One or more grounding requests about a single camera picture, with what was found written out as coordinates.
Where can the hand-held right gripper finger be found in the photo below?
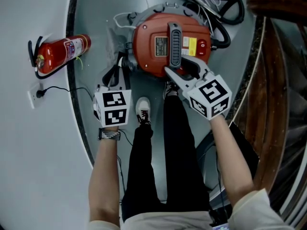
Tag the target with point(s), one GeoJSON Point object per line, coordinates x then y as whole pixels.
{"type": "Point", "coordinates": [177, 80]}
{"type": "Point", "coordinates": [199, 65]}

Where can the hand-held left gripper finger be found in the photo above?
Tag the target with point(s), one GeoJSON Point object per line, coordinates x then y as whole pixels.
{"type": "Point", "coordinates": [125, 80]}
{"type": "Point", "coordinates": [111, 77]}

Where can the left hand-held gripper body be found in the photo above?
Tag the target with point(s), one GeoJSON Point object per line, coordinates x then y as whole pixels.
{"type": "Point", "coordinates": [112, 109]}

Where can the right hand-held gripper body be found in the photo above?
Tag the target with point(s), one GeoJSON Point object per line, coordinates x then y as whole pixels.
{"type": "Point", "coordinates": [211, 97]}

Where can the grey fabric bag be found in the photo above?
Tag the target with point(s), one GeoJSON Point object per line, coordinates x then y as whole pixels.
{"type": "Point", "coordinates": [115, 42]}

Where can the red canister vacuum cleaner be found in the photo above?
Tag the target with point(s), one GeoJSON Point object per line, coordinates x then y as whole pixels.
{"type": "Point", "coordinates": [148, 37]}

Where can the person's right forearm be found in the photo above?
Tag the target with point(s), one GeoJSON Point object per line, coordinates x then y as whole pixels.
{"type": "Point", "coordinates": [230, 162]}

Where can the person's left forearm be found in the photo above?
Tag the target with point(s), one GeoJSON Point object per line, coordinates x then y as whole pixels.
{"type": "Point", "coordinates": [103, 176]}

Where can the person's right shoe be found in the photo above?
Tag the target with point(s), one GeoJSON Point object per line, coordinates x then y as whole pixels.
{"type": "Point", "coordinates": [170, 90]}

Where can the person's shoe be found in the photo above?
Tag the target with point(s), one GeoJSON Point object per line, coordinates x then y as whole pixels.
{"type": "Point", "coordinates": [170, 90]}
{"type": "Point", "coordinates": [143, 109]}

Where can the woven grey wristband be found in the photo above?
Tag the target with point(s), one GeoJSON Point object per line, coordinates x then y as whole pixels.
{"type": "Point", "coordinates": [109, 134]}

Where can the person's left shoe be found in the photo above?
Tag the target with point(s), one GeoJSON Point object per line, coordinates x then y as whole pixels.
{"type": "Point", "coordinates": [143, 109]}

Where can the yellow zip tie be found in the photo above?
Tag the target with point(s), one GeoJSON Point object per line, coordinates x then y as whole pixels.
{"type": "Point", "coordinates": [79, 62]}

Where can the black flat case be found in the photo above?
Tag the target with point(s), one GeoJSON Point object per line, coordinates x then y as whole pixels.
{"type": "Point", "coordinates": [244, 147]}

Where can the red fire extinguisher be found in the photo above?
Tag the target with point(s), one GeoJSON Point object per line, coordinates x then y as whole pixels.
{"type": "Point", "coordinates": [55, 54]}

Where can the person's black trousers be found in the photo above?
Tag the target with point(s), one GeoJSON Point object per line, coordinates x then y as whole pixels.
{"type": "Point", "coordinates": [177, 152]}

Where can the person's white shirt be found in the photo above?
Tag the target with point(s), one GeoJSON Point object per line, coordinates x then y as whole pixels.
{"type": "Point", "coordinates": [168, 220]}

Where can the small lit screen device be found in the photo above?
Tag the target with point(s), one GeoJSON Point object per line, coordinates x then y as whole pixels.
{"type": "Point", "coordinates": [220, 227]}

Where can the white wall socket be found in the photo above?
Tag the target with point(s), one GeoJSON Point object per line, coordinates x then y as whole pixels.
{"type": "Point", "coordinates": [33, 97]}

